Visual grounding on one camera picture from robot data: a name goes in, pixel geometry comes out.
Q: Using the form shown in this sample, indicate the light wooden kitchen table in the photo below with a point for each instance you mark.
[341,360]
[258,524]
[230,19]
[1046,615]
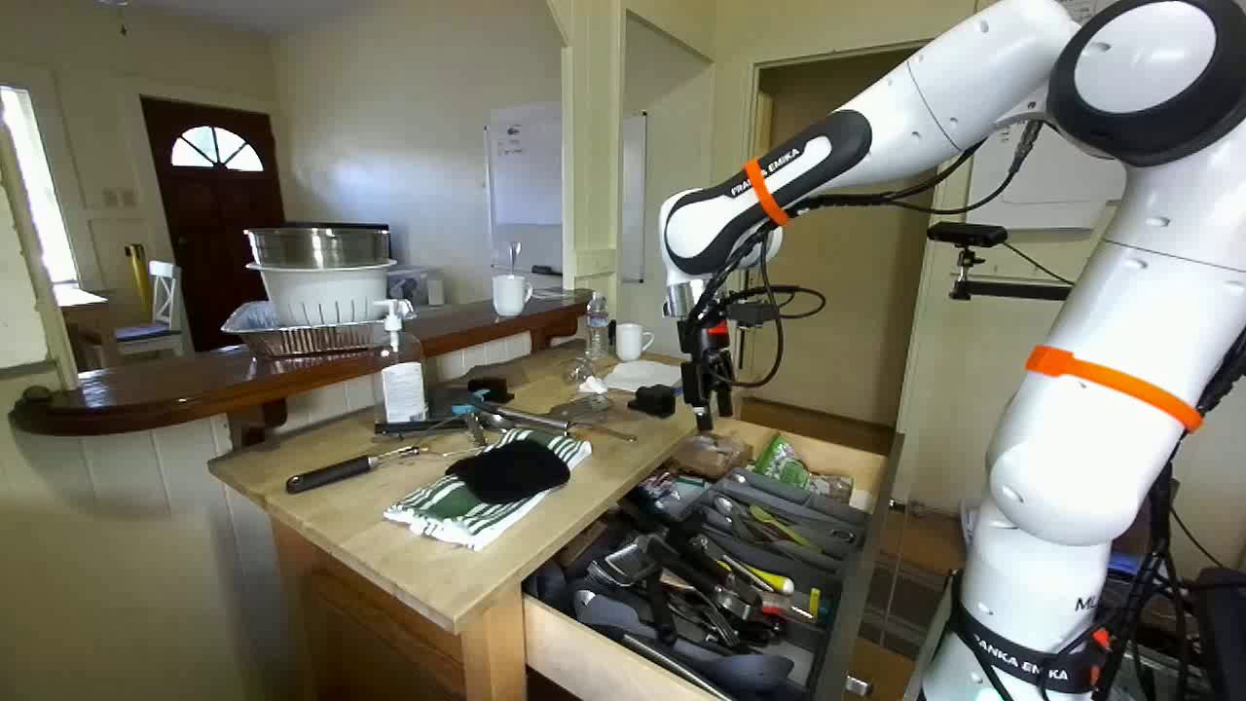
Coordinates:
[374,521]

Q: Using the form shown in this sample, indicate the green labelled snack package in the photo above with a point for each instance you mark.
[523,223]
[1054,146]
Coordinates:
[784,460]

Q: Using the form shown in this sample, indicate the dark wooden bar counter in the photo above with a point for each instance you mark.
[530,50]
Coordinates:
[197,374]

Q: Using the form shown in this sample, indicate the clear plastic water bottle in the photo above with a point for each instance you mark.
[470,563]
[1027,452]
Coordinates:
[592,337]

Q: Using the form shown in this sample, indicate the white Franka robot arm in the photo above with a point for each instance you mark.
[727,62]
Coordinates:
[1142,325]

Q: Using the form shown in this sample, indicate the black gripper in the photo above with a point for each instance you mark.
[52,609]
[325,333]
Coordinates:
[711,355]

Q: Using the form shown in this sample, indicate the wooden table drawer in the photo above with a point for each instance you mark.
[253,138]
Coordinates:
[830,609]

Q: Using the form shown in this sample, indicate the black plastic block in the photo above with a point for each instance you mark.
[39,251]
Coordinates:
[656,400]

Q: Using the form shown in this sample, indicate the dark red entrance door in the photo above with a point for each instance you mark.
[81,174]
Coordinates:
[218,248]

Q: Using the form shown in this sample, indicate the green white striped towel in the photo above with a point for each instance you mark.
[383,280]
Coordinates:
[454,515]

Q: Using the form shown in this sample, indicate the white ceramic mug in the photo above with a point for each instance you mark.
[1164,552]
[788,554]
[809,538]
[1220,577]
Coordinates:
[632,341]
[512,294]

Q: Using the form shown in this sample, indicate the white paper sheet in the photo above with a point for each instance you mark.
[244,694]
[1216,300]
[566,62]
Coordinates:
[644,374]

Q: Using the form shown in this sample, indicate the black camera on mount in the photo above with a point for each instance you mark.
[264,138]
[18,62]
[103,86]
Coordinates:
[968,234]

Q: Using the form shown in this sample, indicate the white wall board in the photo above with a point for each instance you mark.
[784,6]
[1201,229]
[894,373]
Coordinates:
[526,168]

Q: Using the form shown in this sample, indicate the stainless steel bowl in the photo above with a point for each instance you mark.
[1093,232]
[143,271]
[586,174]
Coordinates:
[317,243]

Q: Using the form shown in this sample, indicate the black cloth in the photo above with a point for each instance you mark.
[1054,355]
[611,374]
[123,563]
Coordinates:
[512,468]

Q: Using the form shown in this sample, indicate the grey plastic cutlery tray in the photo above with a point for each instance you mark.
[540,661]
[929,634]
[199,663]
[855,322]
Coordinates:
[779,526]

